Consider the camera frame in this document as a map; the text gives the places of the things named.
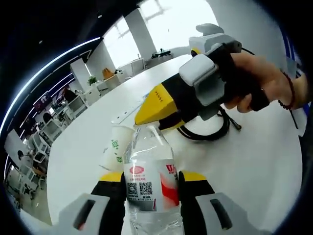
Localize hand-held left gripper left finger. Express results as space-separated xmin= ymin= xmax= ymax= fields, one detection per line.
xmin=52 ymin=171 xmax=128 ymax=235

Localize white table socket strip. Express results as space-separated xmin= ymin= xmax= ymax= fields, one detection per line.
xmin=111 ymin=94 xmax=150 ymax=125

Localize blue bordered wall poster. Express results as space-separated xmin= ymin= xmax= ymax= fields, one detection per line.
xmin=281 ymin=31 xmax=305 ymax=79

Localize white low cabinet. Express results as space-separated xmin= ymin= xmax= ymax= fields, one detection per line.
xmin=96 ymin=70 xmax=128 ymax=95

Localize white paper cup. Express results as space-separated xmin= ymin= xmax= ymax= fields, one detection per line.
xmin=99 ymin=124 xmax=134 ymax=172

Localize large bright window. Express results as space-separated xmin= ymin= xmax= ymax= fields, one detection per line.
xmin=140 ymin=0 xmax=218 ymax=57

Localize person's right hand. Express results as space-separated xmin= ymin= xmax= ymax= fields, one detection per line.
xmin=224 ymin=53 xmax=295 ymax=113

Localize dark lumpy object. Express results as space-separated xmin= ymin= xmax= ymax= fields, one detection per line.
xmin=151 ymin=48 xmax=172 ymax=58

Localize narrow window with blinds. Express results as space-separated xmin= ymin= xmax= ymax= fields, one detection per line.
xmin=102 ymin=17 xmax=139 ymax=71

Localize hanging display screen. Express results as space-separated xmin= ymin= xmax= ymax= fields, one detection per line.
xmin=34 ymin=92 xmax=49 ymax=110

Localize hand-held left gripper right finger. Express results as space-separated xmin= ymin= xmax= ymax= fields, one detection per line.
xmin=178 ymin=170 xmax=266 ymax=235

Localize long ceiling light strip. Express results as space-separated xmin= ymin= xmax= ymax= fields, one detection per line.
xmin=0 ymin=36 xmax=102 ymax=138

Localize clear plastic water bottle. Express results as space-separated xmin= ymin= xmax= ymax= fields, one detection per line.
xmin=122 ymin=124 xmax=184 ymax=235

